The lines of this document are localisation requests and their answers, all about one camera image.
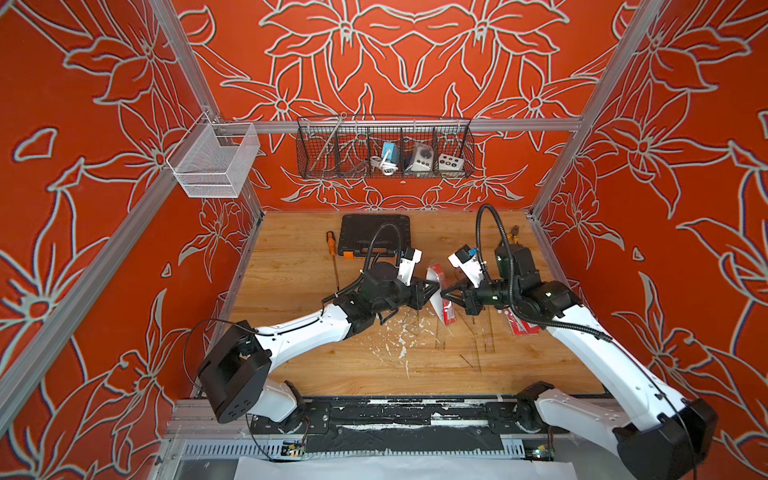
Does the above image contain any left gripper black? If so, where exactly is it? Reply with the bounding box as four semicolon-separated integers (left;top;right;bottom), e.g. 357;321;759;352
372;275;441;317

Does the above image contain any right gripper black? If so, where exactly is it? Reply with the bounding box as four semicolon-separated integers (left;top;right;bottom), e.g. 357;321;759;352
438;274;520;317

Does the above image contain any red ruler set package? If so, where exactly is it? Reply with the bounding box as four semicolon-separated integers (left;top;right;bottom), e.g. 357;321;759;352
427;262;456;326
503;308;541;336

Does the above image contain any clear straight ruler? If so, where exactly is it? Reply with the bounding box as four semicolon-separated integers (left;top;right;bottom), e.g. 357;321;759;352
479;317;496;354
434;321;449;350

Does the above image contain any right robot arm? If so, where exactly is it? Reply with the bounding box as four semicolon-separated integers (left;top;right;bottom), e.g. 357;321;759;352
441;204;718;479

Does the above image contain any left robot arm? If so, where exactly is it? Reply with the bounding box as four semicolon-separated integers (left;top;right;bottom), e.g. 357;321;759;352
196;262;440;429

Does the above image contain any black orange tool case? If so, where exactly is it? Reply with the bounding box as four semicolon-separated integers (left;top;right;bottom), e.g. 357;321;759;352
337;214;411;258

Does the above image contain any white dotted cube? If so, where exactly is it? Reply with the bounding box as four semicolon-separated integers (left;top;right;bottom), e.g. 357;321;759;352
438;154;464;175

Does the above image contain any white timer device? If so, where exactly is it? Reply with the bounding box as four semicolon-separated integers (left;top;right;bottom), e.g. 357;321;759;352
406;143;435;174

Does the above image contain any blue white small box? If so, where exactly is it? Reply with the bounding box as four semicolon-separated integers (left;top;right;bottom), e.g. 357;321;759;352
381;142;400;165

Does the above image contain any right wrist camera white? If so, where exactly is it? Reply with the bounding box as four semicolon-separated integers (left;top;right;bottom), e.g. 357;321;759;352
448;245;485;288

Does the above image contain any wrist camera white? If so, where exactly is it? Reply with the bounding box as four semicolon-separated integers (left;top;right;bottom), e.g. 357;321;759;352
397;247;422;286
448;245;485;288

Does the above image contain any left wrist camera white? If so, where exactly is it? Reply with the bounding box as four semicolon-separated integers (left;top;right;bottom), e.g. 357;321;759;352
397;247;422;286

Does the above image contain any orange handled screwdriver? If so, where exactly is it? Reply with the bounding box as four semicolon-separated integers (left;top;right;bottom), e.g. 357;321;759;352
326;231;340;291

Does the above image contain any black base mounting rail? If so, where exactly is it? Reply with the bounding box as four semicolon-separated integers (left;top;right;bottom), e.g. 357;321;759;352
246;396;566;460

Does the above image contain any black wire wall basket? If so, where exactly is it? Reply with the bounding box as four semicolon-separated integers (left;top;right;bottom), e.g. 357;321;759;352
296;114;476;180

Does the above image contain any clear plastic wall bin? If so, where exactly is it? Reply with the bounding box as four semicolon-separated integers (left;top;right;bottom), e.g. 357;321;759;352
165;113;261;199

